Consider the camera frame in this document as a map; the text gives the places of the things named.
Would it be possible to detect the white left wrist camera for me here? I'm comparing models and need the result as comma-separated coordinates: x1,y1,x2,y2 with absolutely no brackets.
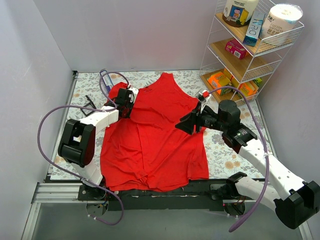
125,86,139,103

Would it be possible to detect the black brooch box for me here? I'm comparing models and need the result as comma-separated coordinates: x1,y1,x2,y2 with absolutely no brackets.
80,95,96,117

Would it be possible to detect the aluminium frame rail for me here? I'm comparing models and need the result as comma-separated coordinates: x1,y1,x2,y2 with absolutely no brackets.
22,183,313,240

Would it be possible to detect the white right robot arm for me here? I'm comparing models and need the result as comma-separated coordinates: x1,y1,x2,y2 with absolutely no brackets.
175,100,320,229

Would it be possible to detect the pink tissue box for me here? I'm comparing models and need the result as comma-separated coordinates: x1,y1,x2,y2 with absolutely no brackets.
225,38,248,60

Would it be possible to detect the blue toothpaste box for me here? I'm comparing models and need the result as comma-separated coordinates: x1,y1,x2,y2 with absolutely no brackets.
242,10,265,47

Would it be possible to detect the orange box on shelf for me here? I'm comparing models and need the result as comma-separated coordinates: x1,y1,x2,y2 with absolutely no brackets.
239,80,259,100

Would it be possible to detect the floral patterned table mat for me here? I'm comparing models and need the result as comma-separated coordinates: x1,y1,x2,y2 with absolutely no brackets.
58,72,259,192

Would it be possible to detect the white wire shelf rack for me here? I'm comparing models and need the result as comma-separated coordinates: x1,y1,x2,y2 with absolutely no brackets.
199,0,304,105

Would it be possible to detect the red tank top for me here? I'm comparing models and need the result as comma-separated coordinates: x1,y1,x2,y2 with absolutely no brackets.
100,72,209,192

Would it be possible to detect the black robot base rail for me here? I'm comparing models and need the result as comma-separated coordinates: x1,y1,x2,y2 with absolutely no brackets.
77,178,256,212

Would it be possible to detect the cartoon toilet paper pack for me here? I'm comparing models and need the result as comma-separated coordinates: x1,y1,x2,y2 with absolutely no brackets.
222,0,259,28

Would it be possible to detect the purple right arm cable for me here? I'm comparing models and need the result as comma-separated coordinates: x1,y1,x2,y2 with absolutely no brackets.
207,86,272,233

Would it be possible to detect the orange green snack box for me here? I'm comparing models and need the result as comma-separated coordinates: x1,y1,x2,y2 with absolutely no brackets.
207,71,232,96

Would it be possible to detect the purple rectangular box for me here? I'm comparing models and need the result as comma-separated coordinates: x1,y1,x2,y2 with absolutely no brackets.
99,69,114,94

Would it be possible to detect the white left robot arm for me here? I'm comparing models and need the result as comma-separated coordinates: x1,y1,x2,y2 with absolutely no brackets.
58,86,139,200

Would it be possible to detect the white toilet paper roll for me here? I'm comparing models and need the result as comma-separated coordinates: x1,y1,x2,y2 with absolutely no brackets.
259,3,303,46

